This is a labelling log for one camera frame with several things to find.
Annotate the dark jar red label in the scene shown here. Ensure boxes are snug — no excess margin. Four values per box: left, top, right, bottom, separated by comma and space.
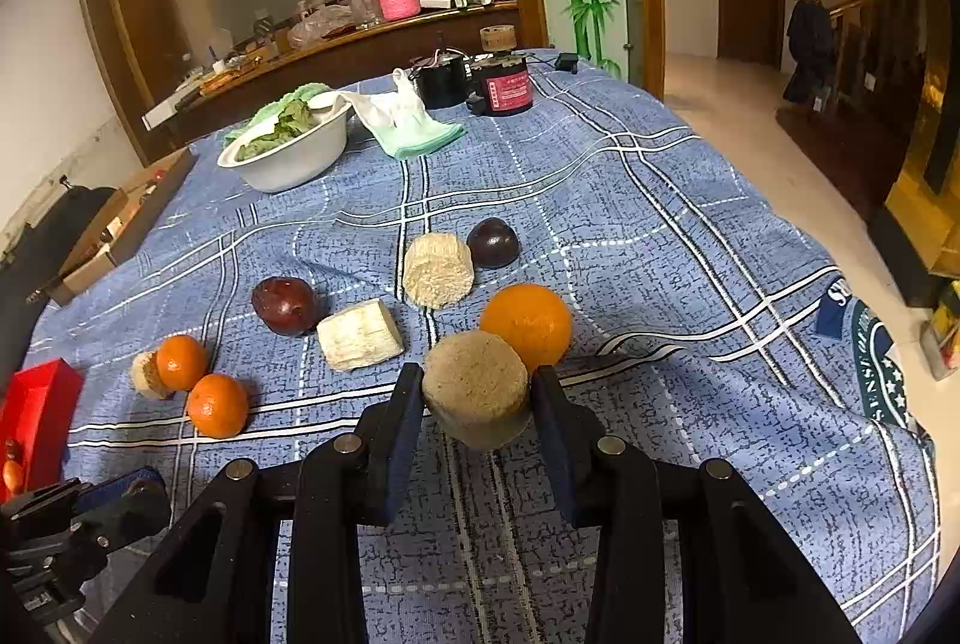
466, 52, 534, 117

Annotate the white bowl with greens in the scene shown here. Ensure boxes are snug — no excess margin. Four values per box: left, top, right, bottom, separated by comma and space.
217, 91, 353, 194

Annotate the black sofa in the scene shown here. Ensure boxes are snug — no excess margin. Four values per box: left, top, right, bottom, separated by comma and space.
0, 185, 114, 390

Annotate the red tray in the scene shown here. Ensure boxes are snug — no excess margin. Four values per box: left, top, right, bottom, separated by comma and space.
2, 360, 83, 502

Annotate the beige round cake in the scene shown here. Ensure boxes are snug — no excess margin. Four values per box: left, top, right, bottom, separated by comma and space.
404, 233, 475, 309
423, 330, 530, 451
130, 351, 172, 400

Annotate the cardboard box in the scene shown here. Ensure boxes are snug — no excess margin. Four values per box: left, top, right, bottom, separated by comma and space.
43, 146, 197, 306

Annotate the white green towel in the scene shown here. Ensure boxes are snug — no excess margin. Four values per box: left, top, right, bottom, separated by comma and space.
308, 68, 466, 160

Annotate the wooden counter shelf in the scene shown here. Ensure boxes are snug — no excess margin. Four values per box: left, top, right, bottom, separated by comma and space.
160, 2, 545, 153

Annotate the beige cake block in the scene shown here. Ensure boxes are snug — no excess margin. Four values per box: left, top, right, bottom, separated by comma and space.
316, 299, 404, 373

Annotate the orange tangerine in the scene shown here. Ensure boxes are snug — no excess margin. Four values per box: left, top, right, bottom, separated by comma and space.
480, 283, 573, 373
156, 335, 208, 392
187, 374, 249, 439

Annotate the dark round plum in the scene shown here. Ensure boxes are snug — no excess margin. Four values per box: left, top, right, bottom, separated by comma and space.
467, 218, 521, 268

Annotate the blue plaid tablecloth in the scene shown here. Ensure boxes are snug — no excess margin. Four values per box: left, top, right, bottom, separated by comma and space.
28, 61, 940, 642

